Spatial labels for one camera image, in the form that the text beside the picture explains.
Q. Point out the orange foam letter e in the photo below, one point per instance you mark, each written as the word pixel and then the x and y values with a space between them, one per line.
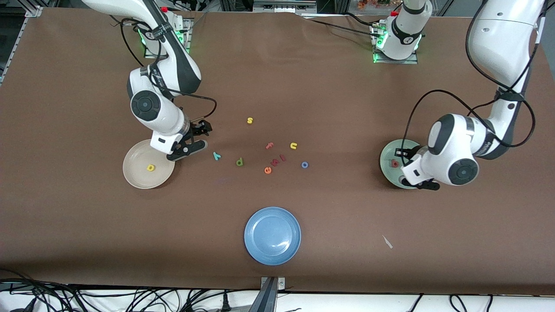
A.
pixel 265 170

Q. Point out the green round plate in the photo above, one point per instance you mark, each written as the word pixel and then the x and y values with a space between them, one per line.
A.
pixel 388 171

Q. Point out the blue round plate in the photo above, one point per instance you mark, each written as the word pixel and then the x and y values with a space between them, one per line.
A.
pixel 272 236

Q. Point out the teal foam letter y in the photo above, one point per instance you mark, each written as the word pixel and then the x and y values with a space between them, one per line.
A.
pixel 217 156

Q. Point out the red foam letter k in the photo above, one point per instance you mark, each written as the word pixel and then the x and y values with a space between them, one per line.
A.
pixel 274 162

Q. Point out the yellow foam letter a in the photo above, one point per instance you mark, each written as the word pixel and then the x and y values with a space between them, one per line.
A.
pixel 148 167

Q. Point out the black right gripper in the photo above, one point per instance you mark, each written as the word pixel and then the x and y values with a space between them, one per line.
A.
pixel 199 129

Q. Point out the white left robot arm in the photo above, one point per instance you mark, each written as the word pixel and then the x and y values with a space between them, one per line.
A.
pixel 451 138

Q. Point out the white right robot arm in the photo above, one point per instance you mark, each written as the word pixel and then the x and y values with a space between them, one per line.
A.
pixel 160 117

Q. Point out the aluminium profile rail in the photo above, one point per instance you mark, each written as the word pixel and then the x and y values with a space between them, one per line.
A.
pixel 32 12

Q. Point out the salmon foam letter b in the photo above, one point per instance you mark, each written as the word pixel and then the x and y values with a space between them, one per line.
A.
pixel 392 161

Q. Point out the beige round plate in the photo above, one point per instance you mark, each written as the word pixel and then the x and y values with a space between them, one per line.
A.
pixel 138 173

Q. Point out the white paper scrap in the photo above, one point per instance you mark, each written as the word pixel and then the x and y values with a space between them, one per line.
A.
pixel 387 242

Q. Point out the black power plug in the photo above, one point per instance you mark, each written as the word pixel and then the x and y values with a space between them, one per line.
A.
pixel 226 303

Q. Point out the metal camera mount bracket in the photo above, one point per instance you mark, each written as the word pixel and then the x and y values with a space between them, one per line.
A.
pixel 271 299

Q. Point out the brown table cover sheet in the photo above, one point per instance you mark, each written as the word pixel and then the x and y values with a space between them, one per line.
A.
pixel 277 86

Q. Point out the green foam letter p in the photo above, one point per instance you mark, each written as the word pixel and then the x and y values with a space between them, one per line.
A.
pixel 237 163

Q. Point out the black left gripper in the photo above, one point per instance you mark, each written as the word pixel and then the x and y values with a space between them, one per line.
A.
pixel 408 154

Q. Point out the metal frame rack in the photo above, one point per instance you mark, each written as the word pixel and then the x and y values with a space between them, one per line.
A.
pixel 284 6

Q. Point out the orange artificial flowers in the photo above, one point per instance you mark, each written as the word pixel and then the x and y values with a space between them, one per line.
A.
pixel 373 3

